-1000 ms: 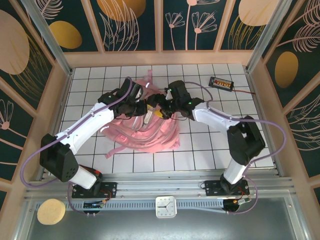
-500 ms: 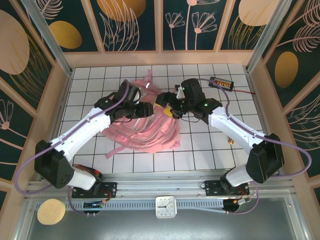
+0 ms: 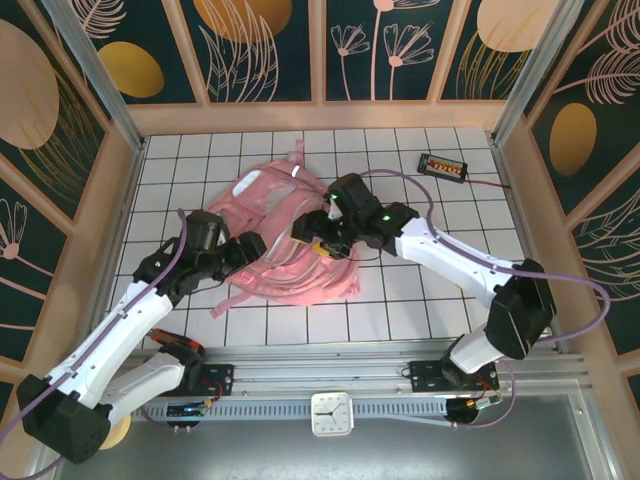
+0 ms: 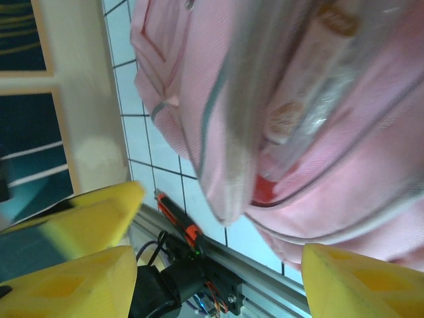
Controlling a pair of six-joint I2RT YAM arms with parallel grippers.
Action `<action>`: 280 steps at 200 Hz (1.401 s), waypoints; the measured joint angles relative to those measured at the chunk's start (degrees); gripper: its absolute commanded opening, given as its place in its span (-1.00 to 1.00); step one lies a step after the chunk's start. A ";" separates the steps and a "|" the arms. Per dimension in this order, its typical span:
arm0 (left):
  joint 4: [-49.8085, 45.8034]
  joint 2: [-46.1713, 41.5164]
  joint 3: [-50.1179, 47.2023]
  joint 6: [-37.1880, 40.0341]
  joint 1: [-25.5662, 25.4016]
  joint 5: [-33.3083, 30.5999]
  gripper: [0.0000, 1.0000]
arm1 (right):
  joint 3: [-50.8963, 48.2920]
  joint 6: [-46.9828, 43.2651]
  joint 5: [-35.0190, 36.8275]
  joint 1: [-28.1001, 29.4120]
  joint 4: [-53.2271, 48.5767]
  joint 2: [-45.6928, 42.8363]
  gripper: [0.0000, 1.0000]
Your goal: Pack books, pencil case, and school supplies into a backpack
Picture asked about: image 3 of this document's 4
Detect pink school backpack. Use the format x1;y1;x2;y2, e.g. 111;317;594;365
208;138;362;320

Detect red black utility knife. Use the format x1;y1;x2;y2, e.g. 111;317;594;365
149;328;204;352

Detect white square clock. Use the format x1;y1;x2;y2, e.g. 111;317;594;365
310;392;357;438

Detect round yellow sponge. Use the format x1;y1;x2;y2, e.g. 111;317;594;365
101;418;133;450

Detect thin black camera cable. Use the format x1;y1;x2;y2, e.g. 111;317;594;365
343;247;387;265
188;277;229;296

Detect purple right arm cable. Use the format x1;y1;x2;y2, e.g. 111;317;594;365
358;168;612;430

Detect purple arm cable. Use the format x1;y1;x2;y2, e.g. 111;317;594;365
358;168;612;430
0;207;212;477

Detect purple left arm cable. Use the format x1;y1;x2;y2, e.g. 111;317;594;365
0;207;212;477

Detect aluminium mounting rail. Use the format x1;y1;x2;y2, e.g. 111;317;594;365
139;346;587;397

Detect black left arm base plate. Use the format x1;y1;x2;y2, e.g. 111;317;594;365
169;363;236;398

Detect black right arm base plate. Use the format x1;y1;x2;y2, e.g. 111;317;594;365
408;359;501;394

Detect grey slotted cable duct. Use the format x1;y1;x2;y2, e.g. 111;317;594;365
144;397;497;422

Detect aluminium frame post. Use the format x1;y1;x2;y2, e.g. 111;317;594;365
37;0;147;152
488;0;570;146

